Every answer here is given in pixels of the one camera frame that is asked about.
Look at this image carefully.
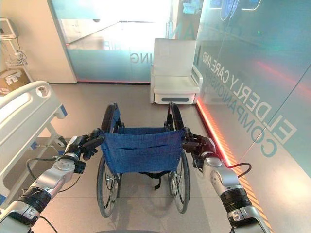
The blue fabric wheelchair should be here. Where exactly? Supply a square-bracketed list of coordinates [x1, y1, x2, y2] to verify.
[96, 102, 191, 218]

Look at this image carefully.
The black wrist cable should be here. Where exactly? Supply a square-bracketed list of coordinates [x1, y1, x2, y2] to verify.
[26, 156, 65, 182]
[228, 162, 252, 178]

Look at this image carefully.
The white transfer chair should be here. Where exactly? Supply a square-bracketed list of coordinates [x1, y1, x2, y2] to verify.
[150, 38, 204, 106]

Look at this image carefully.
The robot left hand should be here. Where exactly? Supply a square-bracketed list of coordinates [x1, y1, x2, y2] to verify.
[64, 128, 105, 161]

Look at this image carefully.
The white medical monitor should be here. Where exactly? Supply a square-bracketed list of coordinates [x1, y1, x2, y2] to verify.
[0, 18, 19, 41]

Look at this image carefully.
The cardboard box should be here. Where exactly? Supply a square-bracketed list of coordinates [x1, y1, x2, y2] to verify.
[0, 69, 31, 96]

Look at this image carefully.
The white hospital bed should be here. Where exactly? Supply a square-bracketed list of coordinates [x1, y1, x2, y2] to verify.
[0, 80, 68, 206]

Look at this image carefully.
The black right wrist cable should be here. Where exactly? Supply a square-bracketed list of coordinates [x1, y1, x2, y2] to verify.
[228, 162, 252, 178]

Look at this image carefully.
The white wire basket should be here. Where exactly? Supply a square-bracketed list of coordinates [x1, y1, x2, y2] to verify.
[5, 53, 28, 70]

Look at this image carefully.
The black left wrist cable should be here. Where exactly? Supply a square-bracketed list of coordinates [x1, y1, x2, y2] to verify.
[26, 156, 65, 182]

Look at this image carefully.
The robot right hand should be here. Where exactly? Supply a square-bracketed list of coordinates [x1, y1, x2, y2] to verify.
[181, 127, 217, 160]

